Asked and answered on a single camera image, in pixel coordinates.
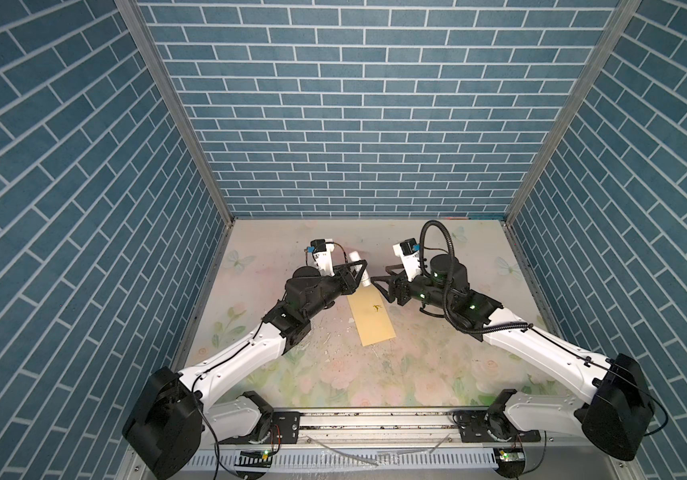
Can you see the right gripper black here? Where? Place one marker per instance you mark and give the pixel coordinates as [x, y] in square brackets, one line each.
[395, 281]

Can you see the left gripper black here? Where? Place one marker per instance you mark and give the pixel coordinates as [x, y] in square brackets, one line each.
[344, 280]

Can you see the yellow envelope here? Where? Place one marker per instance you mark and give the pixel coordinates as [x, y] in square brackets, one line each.
[371, 316]

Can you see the white glue stick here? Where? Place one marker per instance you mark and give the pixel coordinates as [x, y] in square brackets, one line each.
[360, 267]

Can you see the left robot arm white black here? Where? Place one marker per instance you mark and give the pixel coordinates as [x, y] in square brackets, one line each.
[174, 409]

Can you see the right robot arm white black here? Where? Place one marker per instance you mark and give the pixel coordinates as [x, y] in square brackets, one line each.
[607, 402]

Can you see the right controller board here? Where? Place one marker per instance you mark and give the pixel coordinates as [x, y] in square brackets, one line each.
[506, 456]

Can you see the controller board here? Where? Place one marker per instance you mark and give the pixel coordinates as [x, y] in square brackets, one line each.
[506, 456]
[249, 460]

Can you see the left controller board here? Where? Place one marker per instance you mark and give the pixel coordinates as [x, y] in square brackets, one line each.
[249, 460]

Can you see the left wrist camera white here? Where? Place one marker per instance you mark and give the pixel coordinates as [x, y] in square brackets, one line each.
[321, 252]

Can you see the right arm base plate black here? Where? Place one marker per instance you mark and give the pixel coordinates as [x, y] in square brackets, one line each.
[474, 426]

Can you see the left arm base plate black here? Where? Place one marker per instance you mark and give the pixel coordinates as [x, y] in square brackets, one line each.
[285, 424]

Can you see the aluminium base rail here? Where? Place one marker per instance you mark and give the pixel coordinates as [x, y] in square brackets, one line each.
[558, 455]

